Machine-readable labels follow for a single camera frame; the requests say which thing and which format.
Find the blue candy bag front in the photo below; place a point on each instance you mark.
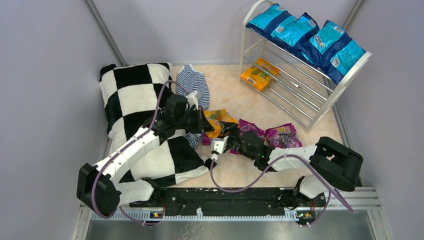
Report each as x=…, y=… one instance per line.
x=271, y=22

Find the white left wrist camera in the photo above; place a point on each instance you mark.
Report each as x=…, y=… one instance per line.
x=193, y=99

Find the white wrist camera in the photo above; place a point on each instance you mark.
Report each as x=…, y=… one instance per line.
x=218, y=147
x=193, y=99

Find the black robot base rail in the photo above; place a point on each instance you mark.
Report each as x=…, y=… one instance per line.
x=255, y=201

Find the blue Slendy candy bag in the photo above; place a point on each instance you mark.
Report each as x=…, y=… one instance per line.
x=332, y=50

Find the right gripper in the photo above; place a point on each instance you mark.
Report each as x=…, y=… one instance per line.
x=230, y=142

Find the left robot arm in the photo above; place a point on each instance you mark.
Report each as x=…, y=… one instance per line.
x=99, y=186

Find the purple grape candy bag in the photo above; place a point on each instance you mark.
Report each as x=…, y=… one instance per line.
x=250, y=127
x=284, y=136

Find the orange 100 candy bag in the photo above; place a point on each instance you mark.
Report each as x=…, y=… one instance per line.
x=214, y=117

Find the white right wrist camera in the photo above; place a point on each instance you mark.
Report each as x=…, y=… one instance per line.
x=218, y=147

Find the blue white striped cloth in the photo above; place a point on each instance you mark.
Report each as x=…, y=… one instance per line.
x=191, y=80

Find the orange candy bag under rack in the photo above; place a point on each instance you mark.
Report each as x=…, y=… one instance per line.
x=260, y=74

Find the black white checkered pillow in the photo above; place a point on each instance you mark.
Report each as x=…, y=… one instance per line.
x=130, y=96

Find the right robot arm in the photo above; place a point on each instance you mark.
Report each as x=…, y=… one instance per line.
x=334, y=167

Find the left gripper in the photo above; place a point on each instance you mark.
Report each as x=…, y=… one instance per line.
x=200, y=120

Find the white metal shoe rack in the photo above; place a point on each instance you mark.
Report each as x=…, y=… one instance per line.
x=301, y=89

